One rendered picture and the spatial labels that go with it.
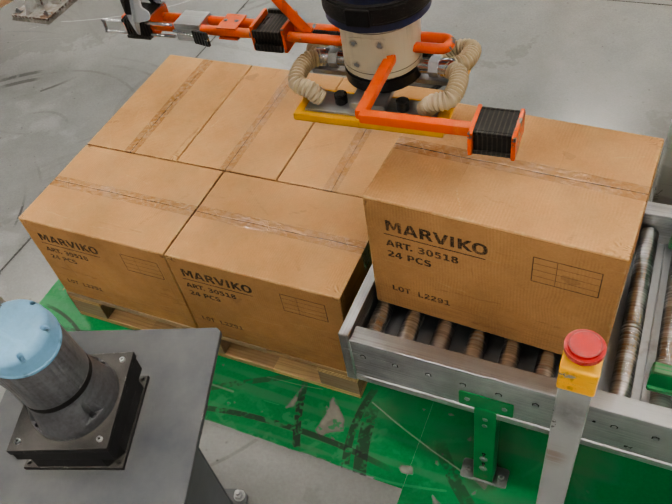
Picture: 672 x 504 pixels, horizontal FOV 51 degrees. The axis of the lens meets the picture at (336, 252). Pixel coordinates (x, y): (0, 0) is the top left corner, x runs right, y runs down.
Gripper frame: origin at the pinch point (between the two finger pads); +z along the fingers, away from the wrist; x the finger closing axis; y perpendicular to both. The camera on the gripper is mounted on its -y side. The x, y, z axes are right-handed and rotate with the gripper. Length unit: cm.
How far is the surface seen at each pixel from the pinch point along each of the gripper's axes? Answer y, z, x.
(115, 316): -57, 125, -13
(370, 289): 56, 66, -16
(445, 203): 76, 32, -12
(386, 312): 61, 73, -17
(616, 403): 121, 67, -31
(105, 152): -62, 73, 23
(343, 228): 38, 73, 9
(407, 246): 68, 46, -15
